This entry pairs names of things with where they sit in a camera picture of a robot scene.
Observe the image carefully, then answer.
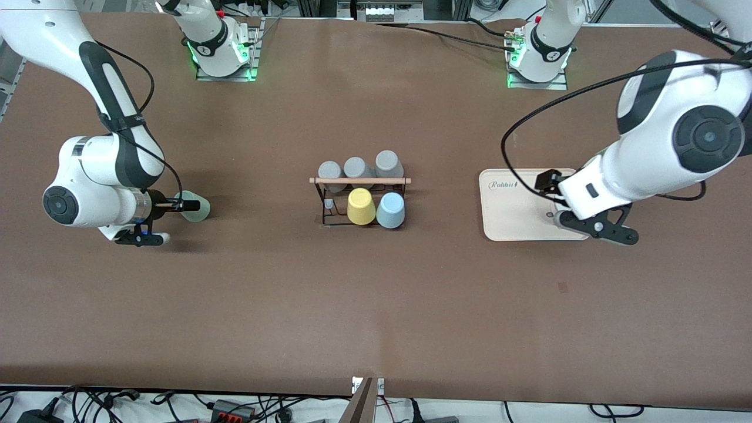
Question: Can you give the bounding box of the black wire cup rack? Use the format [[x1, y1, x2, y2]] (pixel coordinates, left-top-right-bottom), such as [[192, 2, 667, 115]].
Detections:
[[309, 175, 412, 227]]

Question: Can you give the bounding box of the aluminium frame structure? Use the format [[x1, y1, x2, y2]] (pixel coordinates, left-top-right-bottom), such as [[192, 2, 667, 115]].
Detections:
[[297, 0, 472, 23]]

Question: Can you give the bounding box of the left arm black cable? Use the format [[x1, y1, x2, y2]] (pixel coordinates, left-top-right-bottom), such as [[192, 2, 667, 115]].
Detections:
[[501, 54, 752, 204]]

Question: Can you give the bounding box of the aluminium side rail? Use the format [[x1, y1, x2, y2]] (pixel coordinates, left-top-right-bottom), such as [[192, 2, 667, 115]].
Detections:
[[0, 42, 28, 122]]

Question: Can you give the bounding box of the grey cup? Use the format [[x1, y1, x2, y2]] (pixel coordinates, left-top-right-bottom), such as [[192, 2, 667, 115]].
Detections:
[[318, 161, 347, 194], [343, 156, 377, 180], [375, 150, 405, 179]]

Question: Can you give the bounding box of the yellow cup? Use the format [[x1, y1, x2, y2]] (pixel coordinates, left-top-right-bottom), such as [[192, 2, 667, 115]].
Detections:
[[347, 188, 378, 226]]

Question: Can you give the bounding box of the black box with orange buttons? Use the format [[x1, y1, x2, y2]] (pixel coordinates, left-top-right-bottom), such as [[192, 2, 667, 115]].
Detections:
[[208, 399, 257, 421]]

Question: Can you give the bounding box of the pale green cup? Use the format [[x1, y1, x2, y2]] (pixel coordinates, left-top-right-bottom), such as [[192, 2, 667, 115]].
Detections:
[[174, 190, 211, 223]]

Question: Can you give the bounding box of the black table cable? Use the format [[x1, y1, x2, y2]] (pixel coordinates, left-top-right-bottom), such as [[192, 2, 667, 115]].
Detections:
[[376, 18, 518, 51]]

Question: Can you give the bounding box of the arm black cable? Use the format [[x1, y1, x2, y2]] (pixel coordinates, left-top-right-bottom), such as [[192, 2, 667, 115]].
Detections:
[[94, 40, 185, 206], [501, 54, 752, 204]]

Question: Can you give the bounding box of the black power adapter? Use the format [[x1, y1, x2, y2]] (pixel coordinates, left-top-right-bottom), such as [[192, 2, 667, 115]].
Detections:
[[18, 398, 64, 423]]

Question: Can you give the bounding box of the beige rabbit tray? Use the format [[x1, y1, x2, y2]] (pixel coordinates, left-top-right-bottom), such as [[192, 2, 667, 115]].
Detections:
[[479, 169, 591, 242]]

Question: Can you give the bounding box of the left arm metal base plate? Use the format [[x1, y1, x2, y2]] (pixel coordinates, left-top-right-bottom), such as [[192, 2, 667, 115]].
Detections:
[[506, 26, 570, 90]]

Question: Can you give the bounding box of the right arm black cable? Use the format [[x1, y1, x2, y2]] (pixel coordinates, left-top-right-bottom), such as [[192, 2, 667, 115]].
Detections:
[[94, 40, 185, 206]]

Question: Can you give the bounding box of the light blue cup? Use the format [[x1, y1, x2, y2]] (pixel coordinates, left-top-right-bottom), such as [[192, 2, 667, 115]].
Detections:
[[376, 192, 407, 229]]

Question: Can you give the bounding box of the grey camera stand post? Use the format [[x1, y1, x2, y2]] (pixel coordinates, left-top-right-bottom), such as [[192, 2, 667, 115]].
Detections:
[[337, 376, 386, 423]]

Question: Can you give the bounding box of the tangled black cable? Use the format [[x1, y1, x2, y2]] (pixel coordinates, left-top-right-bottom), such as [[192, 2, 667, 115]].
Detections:
[[61, 385, 143, 423]]

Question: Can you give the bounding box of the black cable loop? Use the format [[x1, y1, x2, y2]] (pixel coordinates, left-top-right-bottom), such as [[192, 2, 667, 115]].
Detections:
[[589, 404, 645, 418]]

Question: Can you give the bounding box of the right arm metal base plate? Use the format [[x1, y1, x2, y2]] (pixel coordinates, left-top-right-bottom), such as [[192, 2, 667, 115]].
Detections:
[[195, 18, 263, 82]]

